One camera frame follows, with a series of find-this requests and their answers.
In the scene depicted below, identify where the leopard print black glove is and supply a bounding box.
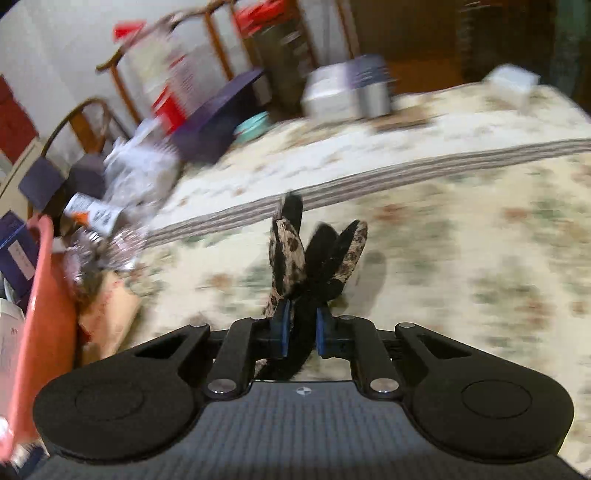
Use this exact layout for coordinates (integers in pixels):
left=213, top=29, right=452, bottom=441
left=256, top=193, right=369, bottom=381

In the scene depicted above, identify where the floral quilted tablecloth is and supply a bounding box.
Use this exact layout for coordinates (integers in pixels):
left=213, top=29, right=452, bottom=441
left=124, top=83, right=590, bottom=473

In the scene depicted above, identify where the teal round tin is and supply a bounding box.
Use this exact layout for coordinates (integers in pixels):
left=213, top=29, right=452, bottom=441
left=233, top=112, right=273, bottom=144

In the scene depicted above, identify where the purple rectangular box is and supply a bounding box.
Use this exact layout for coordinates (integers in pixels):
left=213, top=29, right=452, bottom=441
left=170, top=68, right=263, bottom=164

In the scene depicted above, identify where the white plastic bag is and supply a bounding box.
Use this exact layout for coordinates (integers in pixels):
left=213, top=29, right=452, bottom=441
left=64, top=118, right=181, bottom=271

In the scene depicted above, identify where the pink plastic basin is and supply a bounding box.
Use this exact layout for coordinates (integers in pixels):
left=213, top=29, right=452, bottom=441
left=1, top=216, right=77, bottom=462

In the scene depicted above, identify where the white and navy box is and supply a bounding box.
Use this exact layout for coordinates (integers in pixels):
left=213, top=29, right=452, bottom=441
left=301, top=54, right=394, bottom=124

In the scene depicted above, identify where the white medicine box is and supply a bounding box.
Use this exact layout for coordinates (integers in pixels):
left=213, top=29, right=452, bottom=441
left=0, top=299, right=25, bottom=396

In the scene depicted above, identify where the navy box with label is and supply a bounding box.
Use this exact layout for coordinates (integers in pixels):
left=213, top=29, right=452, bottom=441
left=1, top=211, right=39, bottom=302

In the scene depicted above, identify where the round-back wooden chair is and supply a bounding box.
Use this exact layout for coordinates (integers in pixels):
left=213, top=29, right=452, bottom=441
left=41, top=97, right=131, bottom=157

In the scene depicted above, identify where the bag of paper cups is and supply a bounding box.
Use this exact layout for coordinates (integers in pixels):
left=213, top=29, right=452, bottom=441
left=113, top=21, right=204, bottom=134

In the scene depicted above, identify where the dark jar red lid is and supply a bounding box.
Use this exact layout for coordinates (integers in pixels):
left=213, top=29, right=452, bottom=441
left=232, top=1, right=318, bottom=115

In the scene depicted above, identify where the small white box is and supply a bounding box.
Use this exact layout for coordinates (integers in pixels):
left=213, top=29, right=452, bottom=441
left=484, top=64, right=540, bottom=111

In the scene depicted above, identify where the straight-back wooden chair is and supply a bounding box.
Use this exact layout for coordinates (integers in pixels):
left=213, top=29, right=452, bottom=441
left=95, top=0, right=362, bottom=126

